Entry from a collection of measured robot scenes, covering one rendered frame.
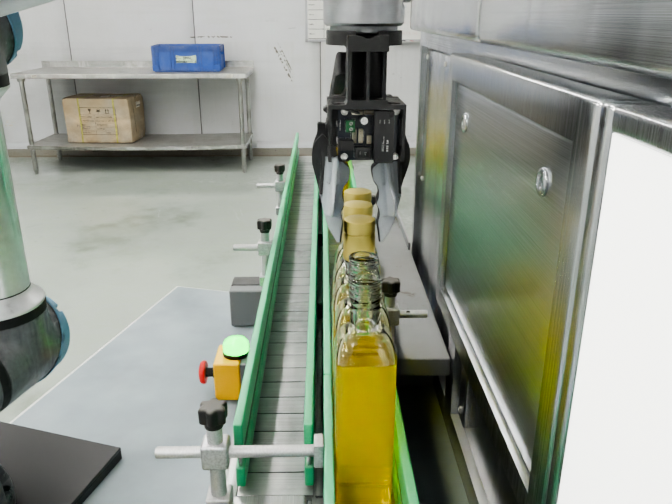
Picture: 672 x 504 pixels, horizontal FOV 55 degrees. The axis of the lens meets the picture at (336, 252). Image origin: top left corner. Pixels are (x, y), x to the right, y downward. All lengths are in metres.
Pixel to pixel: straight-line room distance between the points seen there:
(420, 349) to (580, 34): 0.64
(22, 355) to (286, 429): 0.35
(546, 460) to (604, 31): 0.30
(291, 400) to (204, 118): 5.90
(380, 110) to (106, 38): 6.29
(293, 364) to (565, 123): 0.62
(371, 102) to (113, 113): 5.68
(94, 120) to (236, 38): 1.54
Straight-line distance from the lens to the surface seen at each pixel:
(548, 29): 0.53
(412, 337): 1.05
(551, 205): 0.50
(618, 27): 0.42
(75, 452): 1.04
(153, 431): 1.09
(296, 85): 6.55
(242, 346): 1.09
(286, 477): 0.77
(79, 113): 6.34
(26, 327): 0.92
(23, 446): 1.08
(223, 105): 6.64
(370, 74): 0.61
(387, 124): 0.60
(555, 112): 0.48
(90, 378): 1.26
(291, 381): 0.93
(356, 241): 0.68
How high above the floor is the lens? 1.37
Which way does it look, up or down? 20 degrees down
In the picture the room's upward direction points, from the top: straight up
